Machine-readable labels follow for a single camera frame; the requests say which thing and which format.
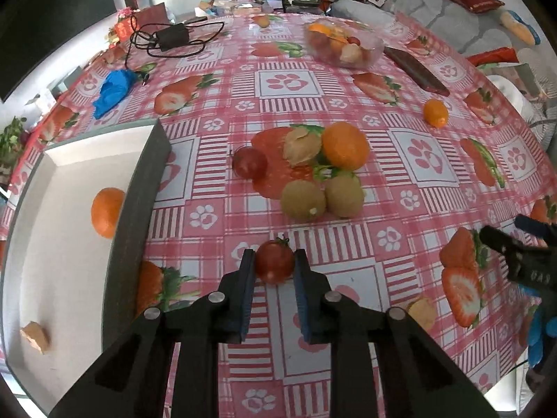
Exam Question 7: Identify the white tray with grey sides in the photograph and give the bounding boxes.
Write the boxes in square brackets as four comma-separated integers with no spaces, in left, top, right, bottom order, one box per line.
[0,118,172,414]

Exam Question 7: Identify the clear plastic bowl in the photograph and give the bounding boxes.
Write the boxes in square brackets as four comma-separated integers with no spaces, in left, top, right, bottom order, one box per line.
[303,20,386,69]

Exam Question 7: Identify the green plant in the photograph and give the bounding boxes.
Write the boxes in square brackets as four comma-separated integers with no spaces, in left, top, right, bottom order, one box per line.
[0,117,27,175]

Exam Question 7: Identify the blue glove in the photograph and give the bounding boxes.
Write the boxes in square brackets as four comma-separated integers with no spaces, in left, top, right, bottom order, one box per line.
[92,69,138,118]

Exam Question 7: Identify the green kiwi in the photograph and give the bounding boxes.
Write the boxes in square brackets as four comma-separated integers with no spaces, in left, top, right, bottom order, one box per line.
[324,171,365,218]
[281,179,327,221]

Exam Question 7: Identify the white box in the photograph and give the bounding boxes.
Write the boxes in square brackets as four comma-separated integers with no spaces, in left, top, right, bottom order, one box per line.
[26,91,59,111]

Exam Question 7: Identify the black power adapter with cable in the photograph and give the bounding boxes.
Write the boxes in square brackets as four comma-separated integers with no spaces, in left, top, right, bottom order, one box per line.
[129,15,227,58]

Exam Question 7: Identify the red cherry tomato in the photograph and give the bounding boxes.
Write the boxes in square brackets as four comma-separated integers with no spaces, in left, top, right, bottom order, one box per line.
[232,147,268,179]

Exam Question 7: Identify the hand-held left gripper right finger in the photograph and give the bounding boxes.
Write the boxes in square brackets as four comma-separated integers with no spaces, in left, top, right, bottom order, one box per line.
[293,248,499,418]

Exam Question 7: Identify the plain red cushion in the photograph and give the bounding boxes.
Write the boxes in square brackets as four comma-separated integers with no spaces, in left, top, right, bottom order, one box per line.
[468,47,520,68]

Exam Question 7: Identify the small orange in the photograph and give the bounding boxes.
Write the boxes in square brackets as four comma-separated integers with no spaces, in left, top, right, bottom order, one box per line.
[424,99,450,129]

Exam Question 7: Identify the cherry tomato with green stem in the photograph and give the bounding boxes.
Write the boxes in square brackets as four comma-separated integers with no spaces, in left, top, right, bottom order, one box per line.
[254,237,296,284]

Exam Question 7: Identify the black television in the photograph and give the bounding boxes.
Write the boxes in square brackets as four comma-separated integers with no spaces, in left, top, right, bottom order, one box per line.
[0,0,118,103]

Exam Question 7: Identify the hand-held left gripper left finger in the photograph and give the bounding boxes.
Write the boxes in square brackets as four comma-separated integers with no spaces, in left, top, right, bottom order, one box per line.
[48,248,256,418]

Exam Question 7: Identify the pink checked strawberry tablecloth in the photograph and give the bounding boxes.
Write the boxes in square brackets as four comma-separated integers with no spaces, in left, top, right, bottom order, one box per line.
[0,11,553,418]

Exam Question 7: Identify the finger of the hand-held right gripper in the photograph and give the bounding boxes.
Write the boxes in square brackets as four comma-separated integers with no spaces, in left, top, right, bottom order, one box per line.
[479,225,523,258]
[514,214,557,242]

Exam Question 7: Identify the yellow and blue plush toy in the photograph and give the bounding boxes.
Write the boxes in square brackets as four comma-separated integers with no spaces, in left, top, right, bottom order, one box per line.
[500,10,541,46]

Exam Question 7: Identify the large orange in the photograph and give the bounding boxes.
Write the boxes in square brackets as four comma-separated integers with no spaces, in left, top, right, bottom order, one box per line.
[321,122,370,171]

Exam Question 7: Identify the tan walnut-like pastry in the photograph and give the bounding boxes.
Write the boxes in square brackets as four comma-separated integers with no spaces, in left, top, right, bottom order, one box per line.
[283,126,323,167]

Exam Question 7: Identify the grey sofa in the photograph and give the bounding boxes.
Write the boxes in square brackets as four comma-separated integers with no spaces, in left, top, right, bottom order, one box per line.
[331,0,544,53]

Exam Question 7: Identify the dark brown flat case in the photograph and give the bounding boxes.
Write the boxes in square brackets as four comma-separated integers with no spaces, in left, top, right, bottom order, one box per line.
[383,46,451,96]

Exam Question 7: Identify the person's right hand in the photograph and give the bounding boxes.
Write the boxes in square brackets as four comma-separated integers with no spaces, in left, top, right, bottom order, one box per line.
[520,309,557,366]

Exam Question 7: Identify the red ornament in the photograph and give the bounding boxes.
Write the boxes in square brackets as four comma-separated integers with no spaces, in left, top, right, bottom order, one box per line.
[107,6,140,48]

